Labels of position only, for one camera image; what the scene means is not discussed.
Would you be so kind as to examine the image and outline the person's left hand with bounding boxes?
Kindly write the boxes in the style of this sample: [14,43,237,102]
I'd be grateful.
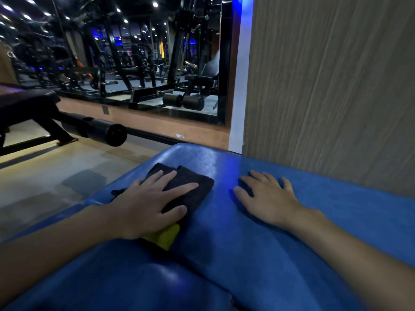
[105,170,199,240]

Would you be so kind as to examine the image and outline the person's right hand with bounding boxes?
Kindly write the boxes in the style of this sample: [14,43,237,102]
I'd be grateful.
[233,170,304,230]

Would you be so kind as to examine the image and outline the grey and yellow cleaning cloth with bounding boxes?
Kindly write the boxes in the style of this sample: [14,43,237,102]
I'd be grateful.
[111,162,215,251]

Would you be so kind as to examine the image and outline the blue padded bench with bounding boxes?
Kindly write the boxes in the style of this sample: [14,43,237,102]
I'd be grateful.
[3,143,415,311]

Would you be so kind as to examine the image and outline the person's right forearm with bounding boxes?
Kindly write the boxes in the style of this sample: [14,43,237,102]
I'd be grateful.
[285,205,415,311]

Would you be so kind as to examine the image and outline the person's left forearm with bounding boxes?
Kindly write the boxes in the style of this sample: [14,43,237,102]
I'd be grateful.
[0,205,125,308]

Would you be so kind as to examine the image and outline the black foam roller pad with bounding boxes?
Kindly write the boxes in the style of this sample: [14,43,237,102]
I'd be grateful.
[61,113,128,147]

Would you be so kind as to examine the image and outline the black gym equipment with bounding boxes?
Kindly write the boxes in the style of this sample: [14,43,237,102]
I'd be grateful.
[0,0,233,125]

